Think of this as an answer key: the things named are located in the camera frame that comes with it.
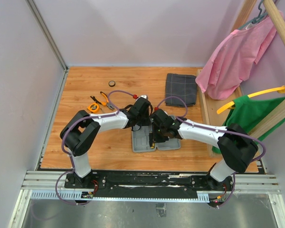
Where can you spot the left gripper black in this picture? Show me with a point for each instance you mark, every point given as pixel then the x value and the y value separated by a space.
pixel 147 122

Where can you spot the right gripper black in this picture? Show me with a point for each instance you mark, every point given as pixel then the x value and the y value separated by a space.
pixel 156 138

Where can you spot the grey plastic tool case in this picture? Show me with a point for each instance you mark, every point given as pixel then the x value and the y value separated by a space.
pixel 146 137

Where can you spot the flathead screwdriver black yellow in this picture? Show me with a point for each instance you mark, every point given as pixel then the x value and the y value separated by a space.
pixel 151 140

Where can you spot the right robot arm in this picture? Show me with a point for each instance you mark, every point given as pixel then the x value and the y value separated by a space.
pixel 237 148

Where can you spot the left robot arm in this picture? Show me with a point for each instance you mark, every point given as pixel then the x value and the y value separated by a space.
pixel 79 134

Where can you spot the orange black pliers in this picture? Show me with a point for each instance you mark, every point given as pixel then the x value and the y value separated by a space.
pixel 106 103

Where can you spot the dark grey checked cloth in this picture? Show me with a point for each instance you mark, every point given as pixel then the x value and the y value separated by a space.
pixel 182 86

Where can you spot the yellow tape measure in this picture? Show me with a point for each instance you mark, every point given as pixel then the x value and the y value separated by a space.
pixel 94 108

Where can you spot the wooden clothes rack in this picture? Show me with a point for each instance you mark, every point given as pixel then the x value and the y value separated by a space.
pixel 208 105

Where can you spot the green shirt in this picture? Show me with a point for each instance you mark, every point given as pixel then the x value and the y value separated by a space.
pixel 248 112

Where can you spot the pink shirt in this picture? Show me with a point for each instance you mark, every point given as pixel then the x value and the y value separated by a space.
pixel 231 62

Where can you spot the yellow clothes hanger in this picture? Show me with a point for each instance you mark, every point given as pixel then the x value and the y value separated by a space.
pixel 230 105

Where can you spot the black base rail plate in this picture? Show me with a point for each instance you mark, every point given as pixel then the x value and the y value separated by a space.
pixel 147 184

